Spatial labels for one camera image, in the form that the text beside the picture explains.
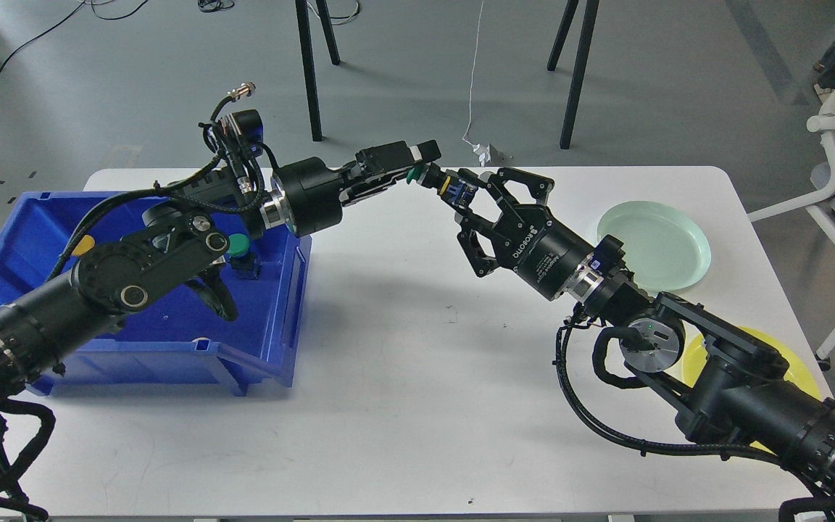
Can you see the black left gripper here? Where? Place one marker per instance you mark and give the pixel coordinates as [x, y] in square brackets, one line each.
[308, 197]

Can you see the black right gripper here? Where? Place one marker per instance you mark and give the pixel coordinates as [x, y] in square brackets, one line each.
[526, 238]

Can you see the green push button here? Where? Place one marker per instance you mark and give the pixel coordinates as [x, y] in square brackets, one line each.
[242, 259]
[457, 188]

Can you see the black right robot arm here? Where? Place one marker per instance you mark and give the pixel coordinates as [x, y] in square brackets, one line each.
[642, 345]

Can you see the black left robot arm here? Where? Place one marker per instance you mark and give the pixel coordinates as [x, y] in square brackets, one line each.
[135, 247]

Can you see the light green plate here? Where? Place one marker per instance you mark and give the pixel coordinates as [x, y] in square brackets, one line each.
[663, 246]

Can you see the yellow push button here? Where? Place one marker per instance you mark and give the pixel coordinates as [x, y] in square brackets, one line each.
[85, 244]

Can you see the yellow plate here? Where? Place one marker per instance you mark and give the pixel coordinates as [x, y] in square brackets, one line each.
[794, 370]

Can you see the black stand legs right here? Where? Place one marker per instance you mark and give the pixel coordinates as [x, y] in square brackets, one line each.
[590, 13]

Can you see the blue plastic bin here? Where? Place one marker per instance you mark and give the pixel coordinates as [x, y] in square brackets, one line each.
[177, 340]

